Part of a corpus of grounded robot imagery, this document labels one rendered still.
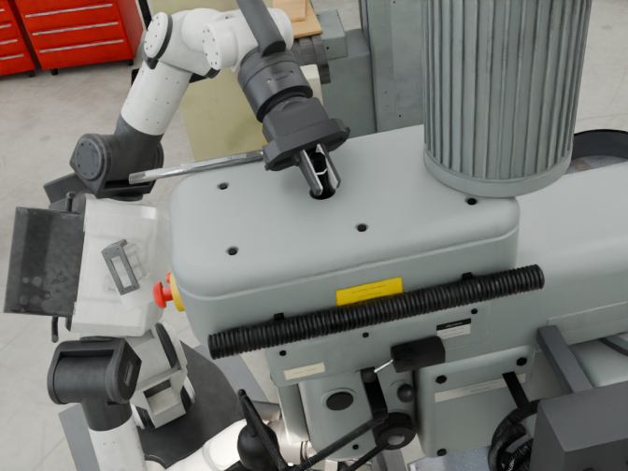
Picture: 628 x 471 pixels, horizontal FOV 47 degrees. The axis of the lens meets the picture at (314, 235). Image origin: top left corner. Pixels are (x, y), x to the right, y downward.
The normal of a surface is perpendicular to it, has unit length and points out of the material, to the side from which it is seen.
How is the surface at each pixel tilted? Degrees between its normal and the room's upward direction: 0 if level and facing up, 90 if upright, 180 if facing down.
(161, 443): 0
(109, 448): 70
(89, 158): 60
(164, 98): 95
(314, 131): 30
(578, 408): 0
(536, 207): 0
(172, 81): 95
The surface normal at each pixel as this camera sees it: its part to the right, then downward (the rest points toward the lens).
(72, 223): 0.34, 0.05
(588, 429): -0.12, -0.75
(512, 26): -0.07, 0.66
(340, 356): 0.18, 0.63
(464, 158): -0.61, 0.58
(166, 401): 0.11, -0.42
